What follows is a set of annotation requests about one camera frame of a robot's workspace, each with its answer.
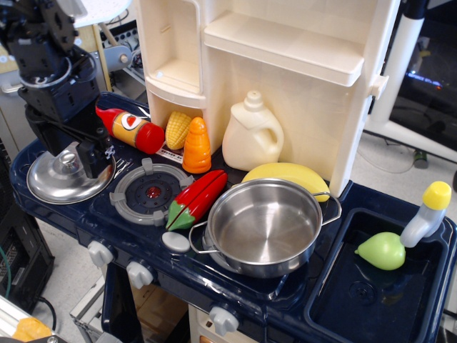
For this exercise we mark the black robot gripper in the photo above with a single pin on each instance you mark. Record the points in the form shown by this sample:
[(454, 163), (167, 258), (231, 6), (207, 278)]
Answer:
[(60, 98)]

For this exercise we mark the yellow toy corn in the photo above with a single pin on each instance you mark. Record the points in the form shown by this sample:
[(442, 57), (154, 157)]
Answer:
[(177, 130)]

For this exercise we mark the navy toy kitchen counter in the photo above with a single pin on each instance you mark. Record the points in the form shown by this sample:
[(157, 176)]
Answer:
[(268, 310)]

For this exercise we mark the red toy chili pepper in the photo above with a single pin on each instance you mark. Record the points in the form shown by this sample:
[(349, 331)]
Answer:
[(195, 200)]

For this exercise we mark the cream toy detergent jug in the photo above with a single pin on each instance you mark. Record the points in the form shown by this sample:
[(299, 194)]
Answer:
[(253, 136)]

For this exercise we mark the grey round button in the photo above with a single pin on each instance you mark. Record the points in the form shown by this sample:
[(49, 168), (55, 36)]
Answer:
[(175, 242)]

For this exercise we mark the orange toy carrot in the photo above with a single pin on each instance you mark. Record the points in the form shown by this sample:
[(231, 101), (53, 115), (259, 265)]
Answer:
[(197, 148)]

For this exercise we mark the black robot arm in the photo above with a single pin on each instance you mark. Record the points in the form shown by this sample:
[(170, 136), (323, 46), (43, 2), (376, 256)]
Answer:
[(40, 30)]

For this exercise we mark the steel pot lid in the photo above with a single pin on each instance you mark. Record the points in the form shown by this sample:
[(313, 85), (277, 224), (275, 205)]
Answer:
[(62, 180)]

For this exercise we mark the navy toy sink basin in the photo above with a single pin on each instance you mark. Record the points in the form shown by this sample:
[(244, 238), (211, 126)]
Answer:
[(353, 301)]

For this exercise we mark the red toy ketchup bottle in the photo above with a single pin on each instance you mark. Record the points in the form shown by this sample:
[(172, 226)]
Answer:
[(132, 130)]

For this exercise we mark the grey stove knob middle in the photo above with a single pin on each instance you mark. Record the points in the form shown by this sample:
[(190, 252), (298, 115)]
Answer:
[(139, 275)]

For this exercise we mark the cream toy kitchen shelf unit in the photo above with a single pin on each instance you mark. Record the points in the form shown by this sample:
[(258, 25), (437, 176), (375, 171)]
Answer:
[(317, 65)]

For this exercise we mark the grey toy stove burner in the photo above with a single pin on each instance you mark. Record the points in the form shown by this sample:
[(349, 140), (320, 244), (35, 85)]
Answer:
[(144, 195)]

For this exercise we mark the green toy pear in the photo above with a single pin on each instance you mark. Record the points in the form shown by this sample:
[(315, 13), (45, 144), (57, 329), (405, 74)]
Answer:
[(383, 251)]

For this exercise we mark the grey stove knob right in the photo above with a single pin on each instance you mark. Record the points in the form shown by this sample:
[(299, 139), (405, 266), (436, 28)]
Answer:
[(224, 321)]

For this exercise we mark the grey stove knob left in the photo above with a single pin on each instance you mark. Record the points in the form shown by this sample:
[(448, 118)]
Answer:
[(99, 254)]

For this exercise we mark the steel pot with handles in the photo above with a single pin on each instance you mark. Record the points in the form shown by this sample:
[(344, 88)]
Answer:
[(265, 228)]

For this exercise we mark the yellow toy banana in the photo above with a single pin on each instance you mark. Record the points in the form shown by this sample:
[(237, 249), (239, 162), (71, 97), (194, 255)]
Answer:
[(296, 173)]

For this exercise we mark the grey toy faucet yellow cap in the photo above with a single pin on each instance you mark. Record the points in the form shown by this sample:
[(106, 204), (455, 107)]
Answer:
[(435, 201)]

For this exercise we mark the grey stove knob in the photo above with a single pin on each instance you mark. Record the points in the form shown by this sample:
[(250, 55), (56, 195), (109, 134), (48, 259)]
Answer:
[(99, 254), (224, 321), (139, 275)]

